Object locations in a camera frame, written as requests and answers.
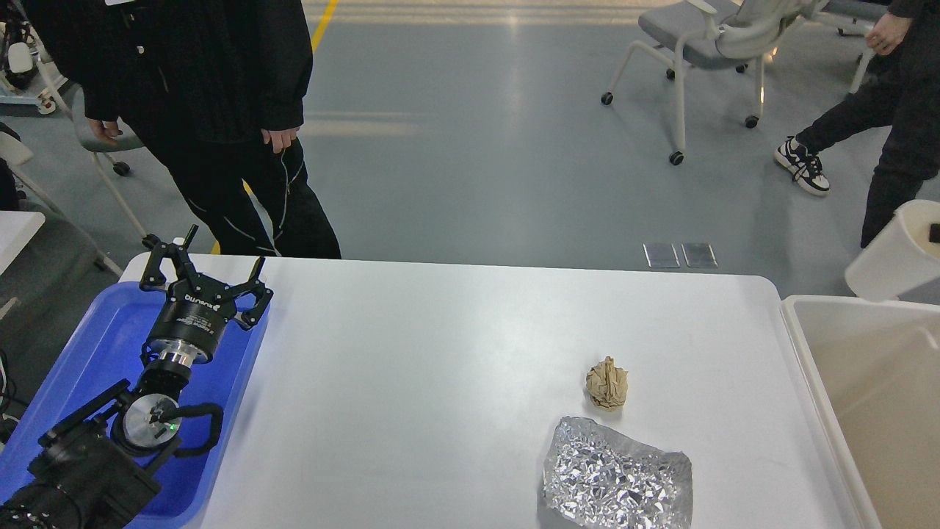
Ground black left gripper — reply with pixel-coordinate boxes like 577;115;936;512
138;225;273;362

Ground white paper cup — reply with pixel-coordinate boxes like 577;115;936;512
844;200;939;302

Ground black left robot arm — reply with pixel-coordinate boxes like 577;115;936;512
2;234;273;528

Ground blue plastic tray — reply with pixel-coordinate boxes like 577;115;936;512
0;281;270;528

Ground beige plastic bin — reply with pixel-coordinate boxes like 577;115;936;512
782;295;939;528

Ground grey chair on left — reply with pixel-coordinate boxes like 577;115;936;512
71;88;148;238

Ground white side table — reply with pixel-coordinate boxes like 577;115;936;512
0;210;45;274

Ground person in black clothes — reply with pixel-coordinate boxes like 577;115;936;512
23;1;341;259

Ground right metal floor plate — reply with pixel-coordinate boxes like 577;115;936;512
681;243;718;269

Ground metal floor plate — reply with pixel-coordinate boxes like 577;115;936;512
681;243;718;269
643;243;681;269

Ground left metal floor plate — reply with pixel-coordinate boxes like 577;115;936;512
643;243;681;269

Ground white wheeled equipment base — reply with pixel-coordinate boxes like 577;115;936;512
1;18;57;116

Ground grey chair on right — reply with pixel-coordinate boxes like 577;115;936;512
600;1;827;165

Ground crumpled brown paper ball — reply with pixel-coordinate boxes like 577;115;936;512
585;356;629;411

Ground crumpled aluminium foil sheet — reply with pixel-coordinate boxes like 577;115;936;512
543;417;694;528

